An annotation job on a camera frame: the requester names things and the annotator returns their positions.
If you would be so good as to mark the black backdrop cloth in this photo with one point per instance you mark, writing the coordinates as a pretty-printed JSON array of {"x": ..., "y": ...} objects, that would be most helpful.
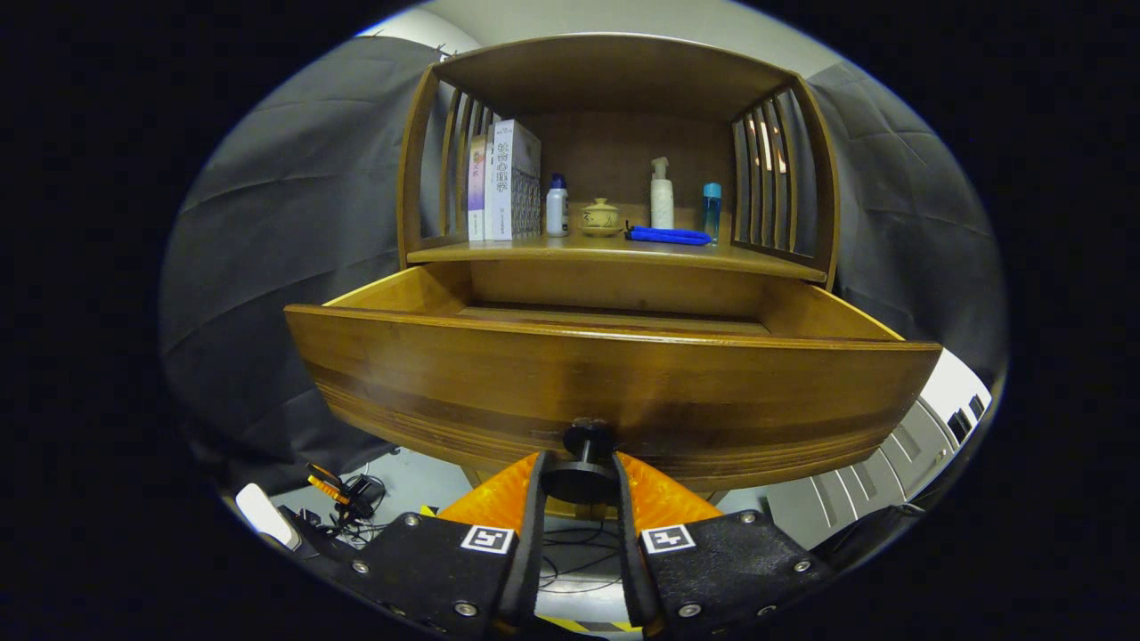
[{"x": 294, "y": 223}]

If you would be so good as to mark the white patterned book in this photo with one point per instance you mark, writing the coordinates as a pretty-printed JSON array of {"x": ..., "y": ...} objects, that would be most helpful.
[{"x": 521, "y": 178}]

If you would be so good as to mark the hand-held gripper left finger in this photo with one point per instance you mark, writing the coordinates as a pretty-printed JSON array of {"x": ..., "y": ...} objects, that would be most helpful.
[{"x": 528, "y": 552}]

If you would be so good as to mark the yellow lidded teacup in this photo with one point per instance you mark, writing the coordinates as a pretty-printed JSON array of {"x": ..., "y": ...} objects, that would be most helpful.
[{"x": 600, "y": 218}]

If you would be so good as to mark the white plastic device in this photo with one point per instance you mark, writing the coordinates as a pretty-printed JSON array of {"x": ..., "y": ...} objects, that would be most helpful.
[{"x": 263, "y": 515}]

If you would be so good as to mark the wooden drawer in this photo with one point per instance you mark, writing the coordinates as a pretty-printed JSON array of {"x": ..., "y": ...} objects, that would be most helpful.
[{"x": 579, "y": 383}]

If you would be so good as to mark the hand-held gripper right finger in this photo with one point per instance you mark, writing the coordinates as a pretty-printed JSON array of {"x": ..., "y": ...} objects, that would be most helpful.
[{"x": 629, "y": 552}]

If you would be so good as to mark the white bottle blue cap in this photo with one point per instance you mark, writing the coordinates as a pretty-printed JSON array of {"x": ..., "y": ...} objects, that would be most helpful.
[{"x": 557, "y": 209}]

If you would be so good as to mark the wooden cabinet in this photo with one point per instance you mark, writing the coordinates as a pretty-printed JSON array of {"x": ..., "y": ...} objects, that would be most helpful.
[{"x": 614, "y": 151}]

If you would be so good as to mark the purple book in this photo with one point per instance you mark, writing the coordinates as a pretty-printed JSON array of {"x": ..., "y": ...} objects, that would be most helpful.
[{"x": 477, "y": 191}]

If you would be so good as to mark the white pump bottle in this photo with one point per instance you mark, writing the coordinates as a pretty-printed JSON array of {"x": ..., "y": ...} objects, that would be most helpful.
[{"x": 662, "y": 200}]

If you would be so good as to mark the orange black tool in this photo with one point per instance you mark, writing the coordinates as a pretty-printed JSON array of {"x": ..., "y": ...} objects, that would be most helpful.
[{"x": 325, "y": 488}]

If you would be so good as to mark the black round drawer knob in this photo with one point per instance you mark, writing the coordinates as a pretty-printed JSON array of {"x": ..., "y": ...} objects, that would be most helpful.
[{"x": 579, "y": 481}]

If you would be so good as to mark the blue folded cloth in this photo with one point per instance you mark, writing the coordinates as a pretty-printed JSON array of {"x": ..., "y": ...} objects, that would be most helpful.
[{"x": 668, "y": 236}]

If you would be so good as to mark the wooden countertop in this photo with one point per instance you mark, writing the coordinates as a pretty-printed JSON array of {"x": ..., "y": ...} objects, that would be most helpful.
[{"x": 606, "y": 251}]

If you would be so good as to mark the white grey drawer unit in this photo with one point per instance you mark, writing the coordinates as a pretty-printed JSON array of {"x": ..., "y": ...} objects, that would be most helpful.
[{"x": 891, "y": 463}]

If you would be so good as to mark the clear blue bottle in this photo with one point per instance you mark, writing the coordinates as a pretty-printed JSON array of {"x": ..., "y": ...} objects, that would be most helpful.
[{"x": 712, "y": 214}]

